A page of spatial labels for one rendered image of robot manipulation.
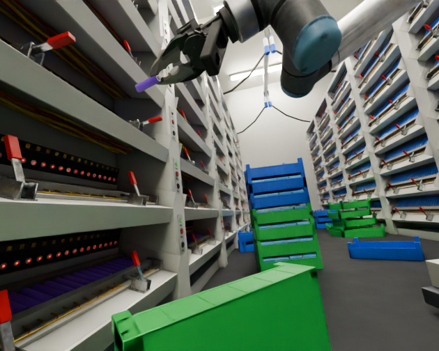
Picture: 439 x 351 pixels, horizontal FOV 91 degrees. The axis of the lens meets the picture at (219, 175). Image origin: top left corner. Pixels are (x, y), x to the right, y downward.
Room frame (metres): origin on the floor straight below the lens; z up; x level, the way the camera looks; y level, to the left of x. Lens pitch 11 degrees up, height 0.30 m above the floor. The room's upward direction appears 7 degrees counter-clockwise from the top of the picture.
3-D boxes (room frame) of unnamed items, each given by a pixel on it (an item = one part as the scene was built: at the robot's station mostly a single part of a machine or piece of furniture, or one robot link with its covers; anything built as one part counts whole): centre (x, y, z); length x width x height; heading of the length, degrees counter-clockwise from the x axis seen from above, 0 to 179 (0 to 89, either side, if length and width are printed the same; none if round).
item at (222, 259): (1.43, 0.12, 0.88); 0.20 x 0.09 x 1.76; 80
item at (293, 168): (1.22, -0.30, 0.52); 0.30 x 0.20 x 0.08; 88
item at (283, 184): (1.22, -0.30, 0.44); 0.30 x 0.20 x 0.08; 88
